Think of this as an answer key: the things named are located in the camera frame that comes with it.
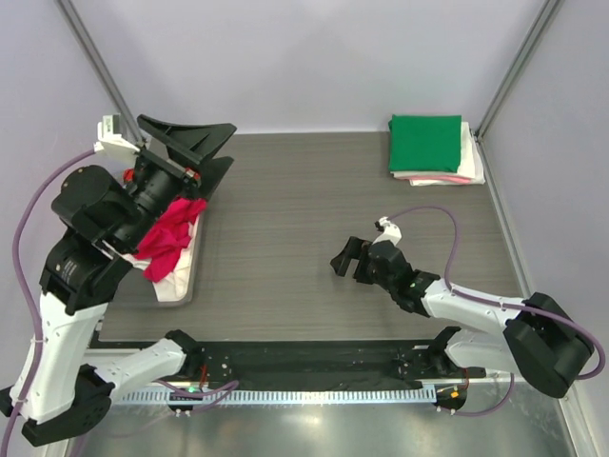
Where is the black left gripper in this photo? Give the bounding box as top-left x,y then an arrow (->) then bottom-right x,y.
112,116 -> 234,251

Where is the clear plastic bin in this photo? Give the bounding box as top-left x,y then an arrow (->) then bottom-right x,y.
111,214 -> 204,308

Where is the green t shirt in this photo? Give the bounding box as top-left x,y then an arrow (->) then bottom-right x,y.
388,114 -> 462,172

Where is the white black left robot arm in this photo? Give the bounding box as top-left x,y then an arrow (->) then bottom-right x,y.
1,115 -> 236,447

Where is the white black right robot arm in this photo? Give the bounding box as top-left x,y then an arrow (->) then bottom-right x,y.
330,237 -> 597,398

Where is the red printed t shirt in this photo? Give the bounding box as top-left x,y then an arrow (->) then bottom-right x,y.
123,169 -> 134,184

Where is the magenta red t shirt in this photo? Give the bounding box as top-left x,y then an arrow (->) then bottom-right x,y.
134,198 -> 207,283

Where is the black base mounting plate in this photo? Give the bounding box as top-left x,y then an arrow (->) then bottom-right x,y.
89,330 -> 486,392

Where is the folded pink t shirt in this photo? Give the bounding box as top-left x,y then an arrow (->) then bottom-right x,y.
409,176 -> 485,187

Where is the white t shirt in bin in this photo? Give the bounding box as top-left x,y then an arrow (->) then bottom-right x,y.
113,214 -> 202,308

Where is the folded white t shirt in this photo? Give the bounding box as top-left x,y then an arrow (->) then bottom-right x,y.
391,121 -> 485,182

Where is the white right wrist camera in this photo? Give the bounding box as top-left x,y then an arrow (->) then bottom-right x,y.
372,217 -> 402,247

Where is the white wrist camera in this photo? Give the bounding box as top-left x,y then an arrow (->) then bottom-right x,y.
93,114 -> 140,166
372,217 -> 402,247

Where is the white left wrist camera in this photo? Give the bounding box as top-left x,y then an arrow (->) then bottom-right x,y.
93,114 -> 140,166

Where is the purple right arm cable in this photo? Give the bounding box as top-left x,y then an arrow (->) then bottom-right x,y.
387,205 -> 601,419

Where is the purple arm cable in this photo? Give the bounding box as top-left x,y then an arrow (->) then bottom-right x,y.
387,205 -> 601,419
0,149 -> 239,457

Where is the slotted grey cable duct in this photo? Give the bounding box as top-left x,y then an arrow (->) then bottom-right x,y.
117,385 -> 437,407

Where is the left aluminium frame post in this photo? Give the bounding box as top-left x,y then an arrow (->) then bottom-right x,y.
55,0 -> 146,145

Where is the aluminium frame post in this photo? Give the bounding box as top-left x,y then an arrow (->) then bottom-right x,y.
475,0 -> 563,142
55,0 -> 146,145

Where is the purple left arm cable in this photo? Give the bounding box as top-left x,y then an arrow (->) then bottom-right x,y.
0,149 -> 239,457

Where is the right aluminium frame post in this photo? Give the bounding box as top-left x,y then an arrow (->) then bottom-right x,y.
475,0 -> 563,142

